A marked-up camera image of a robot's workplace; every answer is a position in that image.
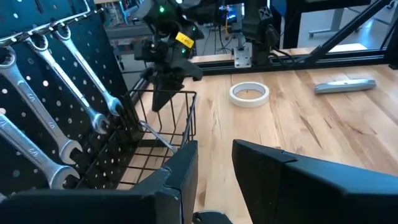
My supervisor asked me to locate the white masking tape roll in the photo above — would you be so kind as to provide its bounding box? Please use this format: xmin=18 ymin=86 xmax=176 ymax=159
xmin=229 ymin=81 xmax=271 ymax=109

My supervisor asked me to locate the silver utility knife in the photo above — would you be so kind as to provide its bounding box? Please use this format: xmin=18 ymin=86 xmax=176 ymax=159
xmin=313 ymin=78 xmax=377 ymax=95

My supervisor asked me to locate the black wire basket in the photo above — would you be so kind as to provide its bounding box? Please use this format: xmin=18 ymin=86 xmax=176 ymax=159
xmin=76 ymin=89 xmax=198 ymax=190

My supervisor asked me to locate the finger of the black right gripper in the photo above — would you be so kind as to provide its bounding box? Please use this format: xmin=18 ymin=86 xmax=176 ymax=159
xmin=167 ymin=76 xmax=186 ymax=102
xmin=151 ymin=74 xmax=170 ymax=113

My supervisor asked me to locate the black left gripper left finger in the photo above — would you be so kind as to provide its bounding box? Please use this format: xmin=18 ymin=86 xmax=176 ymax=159
xmin=0 ymin=139 xmax=199 ymax=224

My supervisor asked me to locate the white wire hook rail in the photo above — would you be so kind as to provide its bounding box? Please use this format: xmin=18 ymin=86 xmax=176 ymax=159
xmin=0 ymin=0 xmax=104 ymax=47

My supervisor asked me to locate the silver mounting plate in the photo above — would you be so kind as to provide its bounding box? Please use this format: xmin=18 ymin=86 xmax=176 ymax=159
xmin=233 ymin=45 xmax=252 ymax=68

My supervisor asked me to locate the black metal peg board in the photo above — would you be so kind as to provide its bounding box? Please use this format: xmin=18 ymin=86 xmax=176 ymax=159
xmin=0 ymin=0 xmax=144 ymax=195

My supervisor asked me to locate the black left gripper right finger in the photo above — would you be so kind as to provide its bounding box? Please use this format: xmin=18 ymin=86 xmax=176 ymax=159
xmin=231 ymin=139 xmax=398 ymax=224

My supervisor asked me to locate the grey cluttered workbench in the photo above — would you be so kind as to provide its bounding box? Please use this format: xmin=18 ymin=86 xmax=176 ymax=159
xmin=95 ymin=0 xmax=156 ymax=72

